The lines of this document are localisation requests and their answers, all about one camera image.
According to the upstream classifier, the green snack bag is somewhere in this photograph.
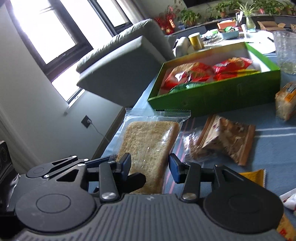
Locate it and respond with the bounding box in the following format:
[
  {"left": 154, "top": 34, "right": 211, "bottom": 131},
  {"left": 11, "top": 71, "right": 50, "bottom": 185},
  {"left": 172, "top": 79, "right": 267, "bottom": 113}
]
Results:
[{"left": 168, "top": 82, "right": 206, "bottom": 94}]

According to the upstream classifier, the spider plant in vase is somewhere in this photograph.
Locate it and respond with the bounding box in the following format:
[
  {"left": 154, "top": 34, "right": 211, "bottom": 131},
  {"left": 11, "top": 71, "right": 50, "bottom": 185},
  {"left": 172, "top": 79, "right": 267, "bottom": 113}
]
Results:
[{"left": 239, "top": 2, "right": 256, "bottom": 31}]

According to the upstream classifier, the black window frame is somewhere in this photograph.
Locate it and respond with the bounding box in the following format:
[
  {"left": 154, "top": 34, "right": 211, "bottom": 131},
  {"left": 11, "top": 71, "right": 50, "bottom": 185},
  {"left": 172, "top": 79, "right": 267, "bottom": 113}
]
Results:
[{"left": 4, "top": 0, "right": 135, "bottom": 82}]

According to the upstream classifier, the brown mushroom snack bag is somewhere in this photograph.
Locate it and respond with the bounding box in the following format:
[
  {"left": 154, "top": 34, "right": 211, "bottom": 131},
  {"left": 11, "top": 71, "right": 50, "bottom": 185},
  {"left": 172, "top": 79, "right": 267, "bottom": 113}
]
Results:
[{"left": 183, "top": 114, "right": 255, "bottom": 166}]

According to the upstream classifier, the grey armchair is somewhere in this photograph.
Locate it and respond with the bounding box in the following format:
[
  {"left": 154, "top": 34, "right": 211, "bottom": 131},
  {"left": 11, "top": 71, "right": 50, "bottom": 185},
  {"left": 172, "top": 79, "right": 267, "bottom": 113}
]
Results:
[{"left": 76, "top": 19, "right": 176, "bottom": 107}]

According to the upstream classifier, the yellow barcode snack packet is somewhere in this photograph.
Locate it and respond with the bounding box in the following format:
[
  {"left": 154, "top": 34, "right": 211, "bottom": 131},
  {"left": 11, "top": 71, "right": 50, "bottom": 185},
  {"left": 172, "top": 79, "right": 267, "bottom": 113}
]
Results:
[{"left": 240, "top": 169, "right": 266, "bottom": 188}]

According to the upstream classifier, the orange bread roll packet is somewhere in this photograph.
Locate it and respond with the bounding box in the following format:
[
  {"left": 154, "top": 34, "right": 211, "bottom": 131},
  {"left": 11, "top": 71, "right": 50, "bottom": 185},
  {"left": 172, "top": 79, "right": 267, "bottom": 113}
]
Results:
[{"left": 275, "top": 81, "right": 296, "bottom": 121}]

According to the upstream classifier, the potted green plant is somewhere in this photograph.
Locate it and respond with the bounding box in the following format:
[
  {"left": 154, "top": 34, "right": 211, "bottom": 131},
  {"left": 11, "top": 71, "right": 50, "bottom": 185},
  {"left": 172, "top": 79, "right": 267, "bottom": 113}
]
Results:
[{"left": 179, "top": 9, "right": 201, "bottom": 27}]

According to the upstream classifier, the green cardboard box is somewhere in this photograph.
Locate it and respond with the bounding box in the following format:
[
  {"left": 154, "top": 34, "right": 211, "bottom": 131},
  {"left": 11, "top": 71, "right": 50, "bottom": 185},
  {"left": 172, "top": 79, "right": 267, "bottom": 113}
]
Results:
[{"left": 147, "top": 43, "right": 281, "bottom": 117}]

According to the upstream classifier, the red flower decoration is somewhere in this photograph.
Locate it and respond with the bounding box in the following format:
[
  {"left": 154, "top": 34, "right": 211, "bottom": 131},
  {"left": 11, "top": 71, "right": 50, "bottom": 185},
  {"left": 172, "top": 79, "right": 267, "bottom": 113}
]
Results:
[{"left": 154, "top": 6, "right": 177, "bottom": 35}]

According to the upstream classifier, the wall power socket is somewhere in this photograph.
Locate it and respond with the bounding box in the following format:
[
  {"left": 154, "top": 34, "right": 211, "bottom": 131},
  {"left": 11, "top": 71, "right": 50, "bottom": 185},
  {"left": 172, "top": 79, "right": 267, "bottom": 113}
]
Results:
[{"left": 81, "top": 115, "right": 92, "bottom": 128}]

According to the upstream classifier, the yellow tin can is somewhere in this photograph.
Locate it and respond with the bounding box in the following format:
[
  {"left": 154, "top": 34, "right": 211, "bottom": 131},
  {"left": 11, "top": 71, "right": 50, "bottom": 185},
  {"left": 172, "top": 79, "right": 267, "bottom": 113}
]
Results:
[{"left": 188, "top": 32, "right": 204, "bottom": 51}]

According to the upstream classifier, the small red white snack packet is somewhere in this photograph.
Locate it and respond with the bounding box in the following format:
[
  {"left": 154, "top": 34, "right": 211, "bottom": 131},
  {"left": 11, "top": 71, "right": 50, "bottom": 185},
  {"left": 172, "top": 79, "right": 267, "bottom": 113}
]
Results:
[{"left": 280, "top": 188, "right": 296, "bottom": 211}]

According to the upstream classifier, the red rice cracker bag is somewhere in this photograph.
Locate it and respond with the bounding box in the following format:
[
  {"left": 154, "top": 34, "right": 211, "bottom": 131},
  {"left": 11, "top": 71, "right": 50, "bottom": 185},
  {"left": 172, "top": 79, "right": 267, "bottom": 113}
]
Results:
[{"left": 161, "top": 62, "right": 215, "bottom": 90}]

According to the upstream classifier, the orange box on table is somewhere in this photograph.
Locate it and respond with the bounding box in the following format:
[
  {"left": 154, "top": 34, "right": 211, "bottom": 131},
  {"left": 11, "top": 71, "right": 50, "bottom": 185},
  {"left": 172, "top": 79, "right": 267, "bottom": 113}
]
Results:
[{"left": 217, "top": 20, "right": 236, "bottom": 29}]

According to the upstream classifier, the blue checked tablecloth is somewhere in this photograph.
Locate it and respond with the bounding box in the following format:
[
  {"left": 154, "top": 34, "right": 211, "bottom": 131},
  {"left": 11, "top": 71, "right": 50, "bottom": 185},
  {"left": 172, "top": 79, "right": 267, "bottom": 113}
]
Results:
[{"left": 87, "top": 53, "right": 296, "bottom": 232}]

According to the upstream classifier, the clear glass mug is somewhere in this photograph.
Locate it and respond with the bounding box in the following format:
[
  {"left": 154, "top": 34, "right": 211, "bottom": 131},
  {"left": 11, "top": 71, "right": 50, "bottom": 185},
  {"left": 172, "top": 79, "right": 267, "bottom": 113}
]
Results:
[{"left": 273, "top": 31, "right": 296, "bottom": 75}]

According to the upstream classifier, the clear toast bread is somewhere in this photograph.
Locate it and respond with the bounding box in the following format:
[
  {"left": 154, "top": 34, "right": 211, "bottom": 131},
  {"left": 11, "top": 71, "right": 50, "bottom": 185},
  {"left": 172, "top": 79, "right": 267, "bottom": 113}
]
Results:
[{"left": 113, "top": 108, "right": 191, "bottom": 194}]

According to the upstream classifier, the open cardboard box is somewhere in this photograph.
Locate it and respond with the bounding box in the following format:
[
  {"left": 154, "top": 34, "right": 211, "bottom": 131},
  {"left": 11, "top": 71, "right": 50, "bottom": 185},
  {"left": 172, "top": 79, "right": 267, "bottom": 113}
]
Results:
[{"left": 257, "top": 21, "right": 285, "bottom": 32}]

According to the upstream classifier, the light blue tray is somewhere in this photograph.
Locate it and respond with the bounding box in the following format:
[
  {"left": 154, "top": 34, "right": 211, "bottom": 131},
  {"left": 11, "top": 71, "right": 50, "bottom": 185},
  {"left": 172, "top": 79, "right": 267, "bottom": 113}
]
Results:
[{"left": 218, "top": 31, "right": 239, "bottom": 40}]

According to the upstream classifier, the white round coffee table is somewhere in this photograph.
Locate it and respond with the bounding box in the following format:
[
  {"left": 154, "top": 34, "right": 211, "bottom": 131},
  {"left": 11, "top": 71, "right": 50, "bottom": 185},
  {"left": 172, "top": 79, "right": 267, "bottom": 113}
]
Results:
[{"left": 204, "top": 30, "right": 276, "bottom": 54}]

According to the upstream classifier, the red monkey snack bag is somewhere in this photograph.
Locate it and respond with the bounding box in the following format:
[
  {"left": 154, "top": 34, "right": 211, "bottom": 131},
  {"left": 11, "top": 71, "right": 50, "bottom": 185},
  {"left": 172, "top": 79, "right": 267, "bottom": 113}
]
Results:
[{"left": 212, "top": 57, "right": 253, "bottom": 74}]

